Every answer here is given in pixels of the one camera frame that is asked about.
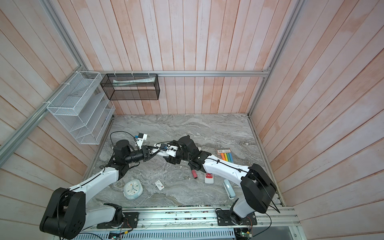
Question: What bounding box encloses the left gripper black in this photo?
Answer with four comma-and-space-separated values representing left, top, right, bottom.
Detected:
124, 145, 162, 164

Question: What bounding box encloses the red handled screwdriver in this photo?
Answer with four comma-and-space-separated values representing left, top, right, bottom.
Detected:
191, 170, 198, 179

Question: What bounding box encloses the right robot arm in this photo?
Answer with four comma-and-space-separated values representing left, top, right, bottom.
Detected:
161, 135, 277, 219

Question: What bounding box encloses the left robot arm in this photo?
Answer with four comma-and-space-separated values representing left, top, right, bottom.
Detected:
40, 140, 160, 239

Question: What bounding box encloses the small white box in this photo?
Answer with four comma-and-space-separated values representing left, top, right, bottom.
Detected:
155, 180, 165, 191

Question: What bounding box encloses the colored highlighter pack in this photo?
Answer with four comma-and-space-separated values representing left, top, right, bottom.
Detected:
217, 148, 234, 163

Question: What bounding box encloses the white blue alarm clock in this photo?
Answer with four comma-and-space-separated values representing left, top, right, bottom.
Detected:
123, 179, 143, 200

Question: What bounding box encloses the black mesh basket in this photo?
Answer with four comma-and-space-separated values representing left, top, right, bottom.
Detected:
101, 73, 161, 101

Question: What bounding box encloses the paper in black basket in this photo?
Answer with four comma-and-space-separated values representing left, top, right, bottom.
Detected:
112, 77, 156, 87

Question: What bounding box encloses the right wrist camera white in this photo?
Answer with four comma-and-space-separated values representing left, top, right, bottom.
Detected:
159, 144, 172, 150

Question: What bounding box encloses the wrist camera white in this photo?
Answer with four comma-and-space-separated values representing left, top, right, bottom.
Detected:
135, 133, 148, 149
159, 144, 172, 150

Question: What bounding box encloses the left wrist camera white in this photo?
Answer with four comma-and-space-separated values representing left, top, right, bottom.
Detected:
135, 133, 148, 149

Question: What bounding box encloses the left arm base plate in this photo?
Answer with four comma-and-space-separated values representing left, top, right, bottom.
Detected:
97, 212, 139, 229

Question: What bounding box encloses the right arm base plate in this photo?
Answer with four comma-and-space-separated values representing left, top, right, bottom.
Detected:
215, 208, 258, 227

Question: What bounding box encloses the white wire shelf rack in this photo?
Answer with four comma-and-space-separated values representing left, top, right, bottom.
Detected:
47, 71, 115, 145

